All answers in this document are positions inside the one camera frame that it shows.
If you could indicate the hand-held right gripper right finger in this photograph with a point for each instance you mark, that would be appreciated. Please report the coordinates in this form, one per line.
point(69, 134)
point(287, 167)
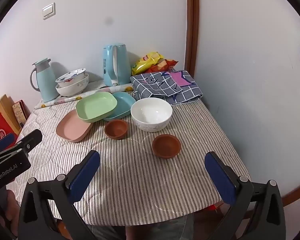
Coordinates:
point(220, 177)

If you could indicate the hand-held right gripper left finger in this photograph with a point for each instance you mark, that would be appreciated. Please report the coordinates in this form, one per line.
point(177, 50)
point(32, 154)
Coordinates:
point(85, 175)

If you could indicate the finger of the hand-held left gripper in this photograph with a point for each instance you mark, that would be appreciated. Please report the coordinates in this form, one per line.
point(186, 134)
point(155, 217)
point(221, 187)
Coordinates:
point(31, 140)
point(6, 141)

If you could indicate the pink plate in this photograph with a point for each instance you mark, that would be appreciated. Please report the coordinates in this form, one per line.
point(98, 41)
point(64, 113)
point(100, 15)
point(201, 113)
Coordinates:
point(71, 128)

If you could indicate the small brown bowl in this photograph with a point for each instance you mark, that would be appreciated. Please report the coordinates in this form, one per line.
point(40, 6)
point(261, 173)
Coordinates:
point(166, 145)
point(116, 128)

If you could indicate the green plate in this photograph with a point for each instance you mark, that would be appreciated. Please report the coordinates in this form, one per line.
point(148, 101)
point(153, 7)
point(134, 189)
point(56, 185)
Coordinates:
point(95, 107)

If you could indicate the blue plate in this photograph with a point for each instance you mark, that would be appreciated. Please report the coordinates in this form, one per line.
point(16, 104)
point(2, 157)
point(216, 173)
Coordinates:
point(125, 105)

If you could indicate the large white bowl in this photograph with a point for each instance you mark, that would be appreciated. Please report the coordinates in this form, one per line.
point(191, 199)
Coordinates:
point(150, 112)

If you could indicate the person's left hand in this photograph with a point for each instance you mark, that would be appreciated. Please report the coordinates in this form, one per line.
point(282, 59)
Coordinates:
point(12, 210)

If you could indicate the red paper bag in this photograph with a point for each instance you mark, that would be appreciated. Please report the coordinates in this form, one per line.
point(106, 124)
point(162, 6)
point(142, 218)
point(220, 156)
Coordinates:
point(0, 127)

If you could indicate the patterned cardboard box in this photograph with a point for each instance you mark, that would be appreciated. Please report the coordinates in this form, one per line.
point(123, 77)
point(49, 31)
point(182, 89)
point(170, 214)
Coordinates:
point(20, 112)

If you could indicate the red plastic object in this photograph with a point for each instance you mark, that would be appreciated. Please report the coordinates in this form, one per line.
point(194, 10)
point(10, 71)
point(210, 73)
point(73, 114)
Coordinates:
point(213, 207)

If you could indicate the brown paper bag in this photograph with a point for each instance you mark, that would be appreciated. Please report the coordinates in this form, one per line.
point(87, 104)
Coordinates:
point(5, 105)

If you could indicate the striped tablecloth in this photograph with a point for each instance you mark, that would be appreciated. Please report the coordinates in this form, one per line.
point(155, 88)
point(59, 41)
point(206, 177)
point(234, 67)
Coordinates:
point(140, 180)

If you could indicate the light blue thermos jug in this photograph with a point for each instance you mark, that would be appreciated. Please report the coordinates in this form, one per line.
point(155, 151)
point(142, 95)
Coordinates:
point(46, 85)

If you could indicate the white embossed bowl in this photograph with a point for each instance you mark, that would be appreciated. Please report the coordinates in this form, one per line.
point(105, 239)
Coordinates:
point(72, 91)

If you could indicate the floral patterned bowl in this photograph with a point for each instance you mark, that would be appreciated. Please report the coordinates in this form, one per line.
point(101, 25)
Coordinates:
point(71, 81)

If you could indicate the floral patterned roll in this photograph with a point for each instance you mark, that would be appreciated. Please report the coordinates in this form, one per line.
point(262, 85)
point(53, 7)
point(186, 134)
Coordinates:
point(90, 93)

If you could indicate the brown wooden baseboard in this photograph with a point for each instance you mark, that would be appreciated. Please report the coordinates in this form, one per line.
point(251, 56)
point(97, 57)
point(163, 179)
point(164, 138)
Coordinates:
point(295, 197)

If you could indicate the grey checked folded cloth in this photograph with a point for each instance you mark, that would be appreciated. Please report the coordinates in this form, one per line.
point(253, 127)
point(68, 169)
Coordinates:
point(160, 87)

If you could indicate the light blue electric kettle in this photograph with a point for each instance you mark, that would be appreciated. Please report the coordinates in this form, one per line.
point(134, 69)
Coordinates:
point(120, 65)

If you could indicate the red snack bag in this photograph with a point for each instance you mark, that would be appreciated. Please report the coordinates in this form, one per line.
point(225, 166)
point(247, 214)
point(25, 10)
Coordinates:
point(165, 65)

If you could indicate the yellow snack bag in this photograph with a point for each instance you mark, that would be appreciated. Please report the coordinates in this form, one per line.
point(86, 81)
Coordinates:
point(146, 63)

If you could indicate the white wall switch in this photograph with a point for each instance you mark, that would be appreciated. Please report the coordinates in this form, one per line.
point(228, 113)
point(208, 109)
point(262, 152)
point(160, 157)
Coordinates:
point(49, 10)

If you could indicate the brown wooden door frame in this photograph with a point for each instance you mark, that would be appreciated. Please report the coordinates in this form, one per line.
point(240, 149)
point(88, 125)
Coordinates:
point(192, 17)

